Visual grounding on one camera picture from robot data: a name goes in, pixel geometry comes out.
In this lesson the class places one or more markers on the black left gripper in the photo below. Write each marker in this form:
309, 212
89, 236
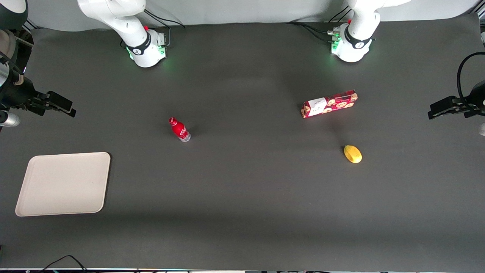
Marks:
476, 97

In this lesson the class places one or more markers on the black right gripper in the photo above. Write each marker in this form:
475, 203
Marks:
17, 94

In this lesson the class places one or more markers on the red coke bottle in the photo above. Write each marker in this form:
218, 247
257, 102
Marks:
179, 129

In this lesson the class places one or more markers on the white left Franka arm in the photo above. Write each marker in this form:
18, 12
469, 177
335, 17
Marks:
356, 38

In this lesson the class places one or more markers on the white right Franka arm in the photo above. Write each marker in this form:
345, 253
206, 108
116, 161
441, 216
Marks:
132, 26

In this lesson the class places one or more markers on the beige rectangular tray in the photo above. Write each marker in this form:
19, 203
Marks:
62, 184

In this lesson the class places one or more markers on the yellow lemon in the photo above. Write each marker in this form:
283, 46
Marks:
352, 154

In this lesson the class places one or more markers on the red cookie box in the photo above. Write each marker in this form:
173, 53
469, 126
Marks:
329, 104

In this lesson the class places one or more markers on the dark grey table cloth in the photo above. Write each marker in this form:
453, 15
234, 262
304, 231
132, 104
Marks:
242, 189

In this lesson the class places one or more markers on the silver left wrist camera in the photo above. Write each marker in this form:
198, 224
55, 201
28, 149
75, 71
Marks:
482, 129

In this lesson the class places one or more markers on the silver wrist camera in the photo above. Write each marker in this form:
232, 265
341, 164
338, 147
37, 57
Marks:
8, 120
482, 129

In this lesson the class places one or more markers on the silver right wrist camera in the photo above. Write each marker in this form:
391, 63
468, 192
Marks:
8, 120

